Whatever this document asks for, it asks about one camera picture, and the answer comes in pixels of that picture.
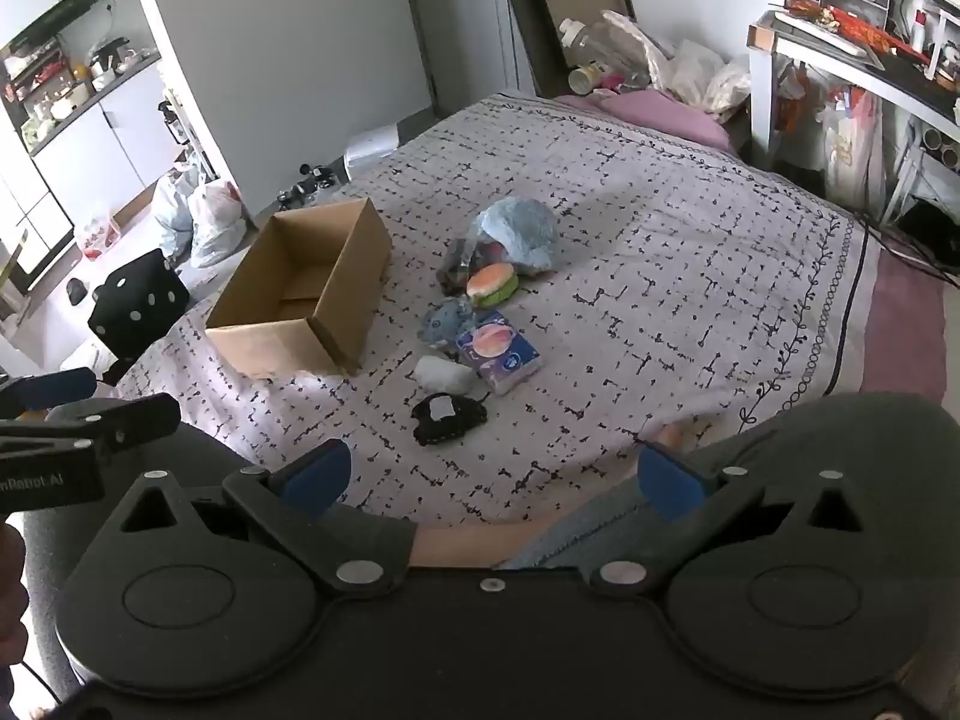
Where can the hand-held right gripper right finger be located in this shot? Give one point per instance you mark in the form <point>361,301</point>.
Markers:
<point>667,481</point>

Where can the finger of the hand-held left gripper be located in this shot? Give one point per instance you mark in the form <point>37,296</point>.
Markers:
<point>112,420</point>
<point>52,386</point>

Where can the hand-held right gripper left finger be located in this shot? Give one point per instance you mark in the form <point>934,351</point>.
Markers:
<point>319,471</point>

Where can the white soft bundle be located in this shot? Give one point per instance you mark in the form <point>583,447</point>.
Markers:
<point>442,373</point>

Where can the brown cardboard box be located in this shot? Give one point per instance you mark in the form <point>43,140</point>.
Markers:
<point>300,292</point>

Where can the small blue plush toy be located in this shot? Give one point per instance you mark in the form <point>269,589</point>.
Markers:
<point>448,321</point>

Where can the blue tissue pack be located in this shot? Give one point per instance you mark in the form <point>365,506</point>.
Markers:
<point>499,352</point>

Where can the dark cloth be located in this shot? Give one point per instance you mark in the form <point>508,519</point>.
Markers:
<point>454,266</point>

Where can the burger plush toy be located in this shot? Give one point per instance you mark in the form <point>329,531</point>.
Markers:
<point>491,283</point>

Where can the person's left hand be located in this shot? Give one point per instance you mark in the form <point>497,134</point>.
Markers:
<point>9,592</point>

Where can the black computer mouse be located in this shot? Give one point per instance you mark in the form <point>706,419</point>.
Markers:
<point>76,291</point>

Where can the person's leg in jeans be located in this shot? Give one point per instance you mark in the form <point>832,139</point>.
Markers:
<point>570,532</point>

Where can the black stool with white dots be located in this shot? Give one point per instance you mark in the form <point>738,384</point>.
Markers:
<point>135,307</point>

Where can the red and white bag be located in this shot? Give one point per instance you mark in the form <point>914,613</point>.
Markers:
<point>97,238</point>

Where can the plastic bags on floor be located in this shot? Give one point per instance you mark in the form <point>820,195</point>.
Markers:
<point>202,217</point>

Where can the black tripod gear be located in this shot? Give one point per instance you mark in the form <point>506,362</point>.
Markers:
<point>307,184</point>

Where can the kitchen shelf with utensils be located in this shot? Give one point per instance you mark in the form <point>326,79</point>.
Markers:
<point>60,82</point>

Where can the white paper roll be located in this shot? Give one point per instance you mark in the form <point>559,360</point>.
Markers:
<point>371,150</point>

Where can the pink pillow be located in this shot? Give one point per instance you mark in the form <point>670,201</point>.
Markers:
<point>660,109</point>

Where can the clear bag under desk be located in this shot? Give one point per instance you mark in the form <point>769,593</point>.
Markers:
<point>853,142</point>

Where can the white desk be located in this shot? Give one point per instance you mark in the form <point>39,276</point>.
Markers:
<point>761,82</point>

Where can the paper cup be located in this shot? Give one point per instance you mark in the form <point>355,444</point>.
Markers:
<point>585,77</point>

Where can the pile of white plastic bags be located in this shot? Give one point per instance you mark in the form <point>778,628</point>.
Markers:
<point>690,67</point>

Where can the clear plastic bottle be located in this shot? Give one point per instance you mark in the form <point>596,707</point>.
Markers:
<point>579,41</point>

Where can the red packets on desk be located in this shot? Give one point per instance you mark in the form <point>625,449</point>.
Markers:
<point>870,30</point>

